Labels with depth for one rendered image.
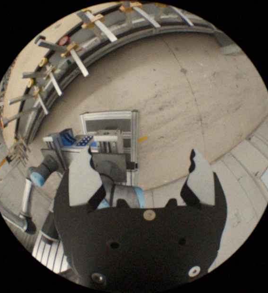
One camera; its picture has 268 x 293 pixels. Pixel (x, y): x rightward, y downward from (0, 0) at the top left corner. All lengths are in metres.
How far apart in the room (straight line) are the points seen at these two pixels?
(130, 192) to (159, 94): 1.32
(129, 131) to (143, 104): 0.46
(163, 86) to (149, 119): 0.56
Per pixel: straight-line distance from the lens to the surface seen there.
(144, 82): 1.45
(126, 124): 1.28
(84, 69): 0.69
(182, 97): 1.59
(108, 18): 1.08
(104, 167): 0.49
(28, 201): 0.89
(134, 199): 0.40
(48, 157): 0.79
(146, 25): 1.01
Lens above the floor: 1.42
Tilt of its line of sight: 59 degrees down
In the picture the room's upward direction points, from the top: 174 degrees counter-clockwise
